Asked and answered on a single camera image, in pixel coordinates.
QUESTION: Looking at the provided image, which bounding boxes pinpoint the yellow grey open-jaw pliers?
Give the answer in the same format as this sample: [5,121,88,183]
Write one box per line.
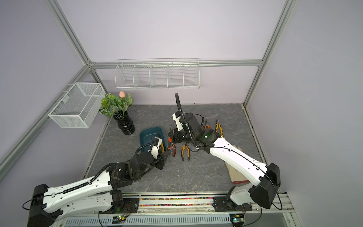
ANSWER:
[181,143,191,161]

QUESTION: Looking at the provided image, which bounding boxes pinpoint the orange black long-nose pliers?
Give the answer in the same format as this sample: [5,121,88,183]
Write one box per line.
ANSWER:
[167,125,177,157]

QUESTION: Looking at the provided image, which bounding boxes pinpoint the teal plastic storage box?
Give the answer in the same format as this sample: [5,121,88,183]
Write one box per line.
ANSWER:
[140,127,165,149]

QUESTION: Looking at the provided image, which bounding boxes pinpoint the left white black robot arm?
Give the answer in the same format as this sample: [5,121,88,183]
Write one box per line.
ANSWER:
[27,137,171,227]

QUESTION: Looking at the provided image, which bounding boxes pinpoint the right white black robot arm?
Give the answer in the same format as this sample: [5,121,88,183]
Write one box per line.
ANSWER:
[169,94,281,209]

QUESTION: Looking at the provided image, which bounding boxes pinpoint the beige work glove red cuff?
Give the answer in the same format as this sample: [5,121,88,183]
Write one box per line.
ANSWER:
[225,162,250,184]

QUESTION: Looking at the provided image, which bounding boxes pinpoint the green plant in black vase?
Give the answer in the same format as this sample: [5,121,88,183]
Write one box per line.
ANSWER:
[98,91,135,135]

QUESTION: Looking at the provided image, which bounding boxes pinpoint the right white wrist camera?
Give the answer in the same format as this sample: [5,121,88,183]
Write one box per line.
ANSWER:
[172,113,183,131]

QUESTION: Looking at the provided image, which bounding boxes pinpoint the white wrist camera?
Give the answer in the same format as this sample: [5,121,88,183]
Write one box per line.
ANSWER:
[172,113,183,131]
[151,137,162,159]

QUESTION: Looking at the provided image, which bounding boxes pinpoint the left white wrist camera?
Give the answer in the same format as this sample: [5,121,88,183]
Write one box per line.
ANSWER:
[151,137,162,159]

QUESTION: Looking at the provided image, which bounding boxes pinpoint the aluminium front rail frame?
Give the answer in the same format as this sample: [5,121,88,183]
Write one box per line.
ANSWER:
[54,194,301,227]

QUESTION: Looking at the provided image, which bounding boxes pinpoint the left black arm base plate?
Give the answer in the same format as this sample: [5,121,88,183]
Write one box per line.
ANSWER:
[99,198,140,214]

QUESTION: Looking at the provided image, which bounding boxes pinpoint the long white wire wall basket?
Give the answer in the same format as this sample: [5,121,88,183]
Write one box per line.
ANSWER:
[114,58,200,89]

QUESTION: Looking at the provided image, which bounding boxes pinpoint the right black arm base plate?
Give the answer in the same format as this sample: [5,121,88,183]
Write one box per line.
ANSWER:
[212,196,252,212]

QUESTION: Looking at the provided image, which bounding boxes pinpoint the small white wire side basket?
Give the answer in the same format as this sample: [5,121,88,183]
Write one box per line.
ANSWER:
[48,82,105,129]

